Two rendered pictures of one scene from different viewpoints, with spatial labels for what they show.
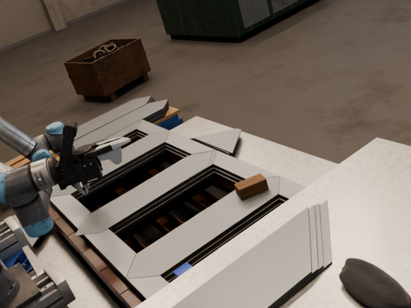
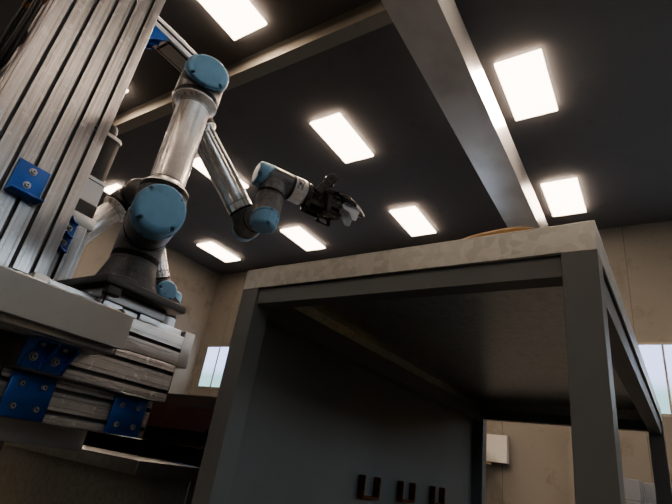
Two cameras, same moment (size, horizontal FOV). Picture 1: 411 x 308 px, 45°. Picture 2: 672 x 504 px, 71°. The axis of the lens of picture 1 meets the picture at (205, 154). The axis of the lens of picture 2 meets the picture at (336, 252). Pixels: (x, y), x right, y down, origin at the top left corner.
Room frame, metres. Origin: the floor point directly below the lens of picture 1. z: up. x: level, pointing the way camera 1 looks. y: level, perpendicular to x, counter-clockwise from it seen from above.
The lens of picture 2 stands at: (0.02, 0.77, 0.73)
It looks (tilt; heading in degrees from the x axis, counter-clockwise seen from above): 24 degrees up; 336
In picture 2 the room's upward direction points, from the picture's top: 9 degrees clockwise
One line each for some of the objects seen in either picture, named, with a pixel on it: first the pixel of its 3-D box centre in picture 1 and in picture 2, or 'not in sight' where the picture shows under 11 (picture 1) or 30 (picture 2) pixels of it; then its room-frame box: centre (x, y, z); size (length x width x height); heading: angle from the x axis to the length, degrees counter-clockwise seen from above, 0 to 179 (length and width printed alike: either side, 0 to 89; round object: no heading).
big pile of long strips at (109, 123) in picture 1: (111, 126); not in sight; (2.96, 0.52, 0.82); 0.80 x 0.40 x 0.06; 118
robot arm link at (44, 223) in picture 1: (33, 211); (264, 213); (1.17, 0.48, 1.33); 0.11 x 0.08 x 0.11; 4
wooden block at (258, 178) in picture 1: (251, 186); not in sight; (1.67, -0.14, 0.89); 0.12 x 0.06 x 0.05; 100
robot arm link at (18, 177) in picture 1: (16, 184); (273, 180); (1.15, 0.48, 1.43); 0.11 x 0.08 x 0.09; 94
